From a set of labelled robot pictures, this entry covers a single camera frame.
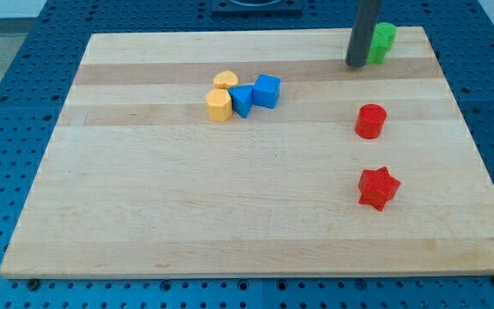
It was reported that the green block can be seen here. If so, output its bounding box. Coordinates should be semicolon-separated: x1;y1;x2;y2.
366;22;397;64

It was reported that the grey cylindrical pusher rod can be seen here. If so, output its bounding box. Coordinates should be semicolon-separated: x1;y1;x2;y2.
345;0;383;69

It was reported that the red star block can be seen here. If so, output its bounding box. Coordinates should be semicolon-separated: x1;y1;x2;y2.
358;167;401;212

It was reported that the blue triangular block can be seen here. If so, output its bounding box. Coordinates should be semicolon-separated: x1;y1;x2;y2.
228;85;253;118

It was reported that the yellow hexagonal block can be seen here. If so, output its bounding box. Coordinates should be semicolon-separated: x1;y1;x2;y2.
205;88;232;122

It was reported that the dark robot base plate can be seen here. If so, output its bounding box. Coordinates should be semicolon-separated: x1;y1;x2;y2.
210;0;304;15

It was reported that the blue cube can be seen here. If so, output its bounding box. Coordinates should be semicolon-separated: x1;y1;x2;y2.
253;74;280;109

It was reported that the yellow heart block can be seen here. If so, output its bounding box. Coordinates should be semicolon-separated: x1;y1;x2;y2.
213;70;239;89

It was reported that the red cylinder block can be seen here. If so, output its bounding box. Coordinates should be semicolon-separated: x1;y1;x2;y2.
354;103;387;139

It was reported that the light wooden board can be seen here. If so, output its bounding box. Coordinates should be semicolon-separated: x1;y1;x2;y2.
0;27;494;280

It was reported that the left board stop bolt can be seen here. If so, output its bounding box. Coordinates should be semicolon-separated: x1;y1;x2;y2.
26;279;40;291

